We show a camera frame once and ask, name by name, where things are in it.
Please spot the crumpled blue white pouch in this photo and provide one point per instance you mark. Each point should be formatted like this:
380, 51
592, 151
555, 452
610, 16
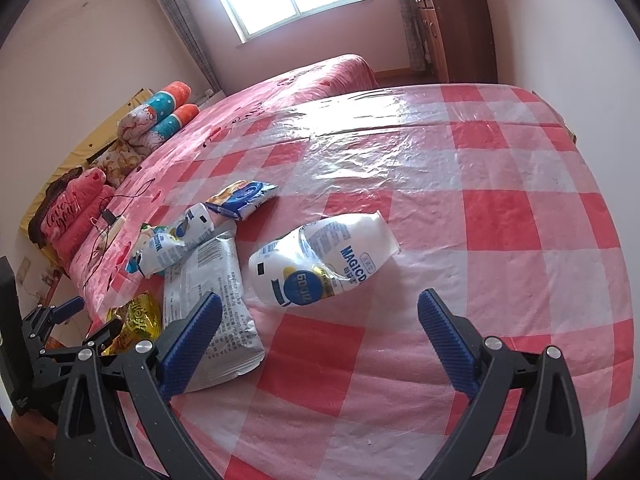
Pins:
170, 245

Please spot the brown cardboard sheet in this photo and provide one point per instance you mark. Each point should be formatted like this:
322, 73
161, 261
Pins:
560, 120

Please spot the brown wooden cabinet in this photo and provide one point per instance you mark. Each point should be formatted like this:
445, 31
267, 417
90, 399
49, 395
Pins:
460, 25

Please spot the rolled cartoon print bolster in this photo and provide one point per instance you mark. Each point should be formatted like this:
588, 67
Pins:
160, 102
170, 127

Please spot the red white checked plastic cloth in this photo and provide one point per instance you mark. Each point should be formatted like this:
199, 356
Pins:
500, 210

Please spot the white wall socket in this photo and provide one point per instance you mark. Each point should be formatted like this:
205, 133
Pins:
23, 271

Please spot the white plastic pouch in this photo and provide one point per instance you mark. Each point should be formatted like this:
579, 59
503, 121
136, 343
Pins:
350, 240

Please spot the yellow snack packet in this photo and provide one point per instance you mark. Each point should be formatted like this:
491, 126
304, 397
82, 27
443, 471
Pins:
137, 320

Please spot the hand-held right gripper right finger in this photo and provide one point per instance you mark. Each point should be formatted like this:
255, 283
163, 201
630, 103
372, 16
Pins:
450, 345

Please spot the white power strip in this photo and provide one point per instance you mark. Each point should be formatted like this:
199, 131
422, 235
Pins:
111, 234

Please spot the beige floral pillow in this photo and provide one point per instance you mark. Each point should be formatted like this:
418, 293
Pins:
117, 162

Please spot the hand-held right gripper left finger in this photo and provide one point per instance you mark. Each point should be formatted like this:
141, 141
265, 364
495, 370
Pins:
192, 340

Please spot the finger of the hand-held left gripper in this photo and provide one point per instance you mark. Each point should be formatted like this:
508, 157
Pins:
95, 340
67, 309

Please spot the blue tissue pack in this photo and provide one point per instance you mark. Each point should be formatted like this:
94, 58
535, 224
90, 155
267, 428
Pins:
245, 197

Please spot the grey patterned curtain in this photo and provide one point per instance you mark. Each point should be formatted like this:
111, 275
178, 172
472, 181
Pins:
412, 30

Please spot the bed with pink sheet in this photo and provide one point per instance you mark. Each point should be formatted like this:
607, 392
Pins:
280, 95

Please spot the silver wipes packet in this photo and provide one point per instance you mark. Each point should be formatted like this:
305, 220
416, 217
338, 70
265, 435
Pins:
225, 285

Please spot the pink folded quilt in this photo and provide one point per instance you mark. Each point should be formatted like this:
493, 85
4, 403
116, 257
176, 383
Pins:
75, 210

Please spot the black charger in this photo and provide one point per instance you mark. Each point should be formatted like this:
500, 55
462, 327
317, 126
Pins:
108, 217

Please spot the grey checked curtain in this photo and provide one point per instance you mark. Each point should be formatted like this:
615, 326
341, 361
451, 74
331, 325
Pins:
192, 40

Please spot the person's left hand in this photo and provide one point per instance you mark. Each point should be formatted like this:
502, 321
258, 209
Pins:
32, 435

